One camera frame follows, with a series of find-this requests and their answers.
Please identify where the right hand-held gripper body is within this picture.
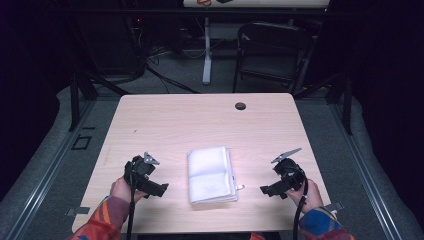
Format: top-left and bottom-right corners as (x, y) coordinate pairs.
(270, 147), (307, 193)

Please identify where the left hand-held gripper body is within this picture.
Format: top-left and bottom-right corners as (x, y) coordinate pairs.
(123, 151), (161, 188)

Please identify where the white towel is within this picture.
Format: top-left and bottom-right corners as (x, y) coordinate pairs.
(186, 145), (246, 206)

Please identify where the person's left hand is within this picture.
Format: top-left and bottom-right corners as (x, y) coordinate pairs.
(109, 175), (148, 205)

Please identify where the person's right hand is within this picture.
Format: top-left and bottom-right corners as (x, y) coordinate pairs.
(284, 178), (325, 215)

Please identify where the grey tape piece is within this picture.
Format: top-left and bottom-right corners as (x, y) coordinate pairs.
(65, 206), (92, 217)
(323, 201), (345, 214)

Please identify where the black metal stand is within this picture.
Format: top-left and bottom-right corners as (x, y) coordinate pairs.
(293, 71), (354, 136)
(68, 71), (131, 132)

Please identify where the black folding chair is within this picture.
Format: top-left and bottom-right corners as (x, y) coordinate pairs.
(232, 21), (314, 95)

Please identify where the dark computer tower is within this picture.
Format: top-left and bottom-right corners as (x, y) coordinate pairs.
(78, 13), (147, 77)

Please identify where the white table leg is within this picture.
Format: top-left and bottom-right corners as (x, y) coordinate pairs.
(201, 16), (213, 86)

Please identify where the light wooden background table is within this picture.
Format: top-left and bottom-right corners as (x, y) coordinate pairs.
(183, 0), (331, 9)

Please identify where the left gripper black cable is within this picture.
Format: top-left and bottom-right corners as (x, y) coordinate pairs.
(125, 159), (139, 240)

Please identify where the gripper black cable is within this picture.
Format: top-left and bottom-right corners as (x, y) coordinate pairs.
(125, 159), (139, 240)
(292, 178), (310, 240)

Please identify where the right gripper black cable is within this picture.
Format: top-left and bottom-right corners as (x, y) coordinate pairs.
(292, 178), (310, 240)

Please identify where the aluminium floor rail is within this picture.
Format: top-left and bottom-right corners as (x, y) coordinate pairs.
(328, 99), (404, 240)
(5, 99), (98, 240)

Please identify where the black floor cable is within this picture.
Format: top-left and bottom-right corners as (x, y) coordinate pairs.
(145, 64), (201, 95)

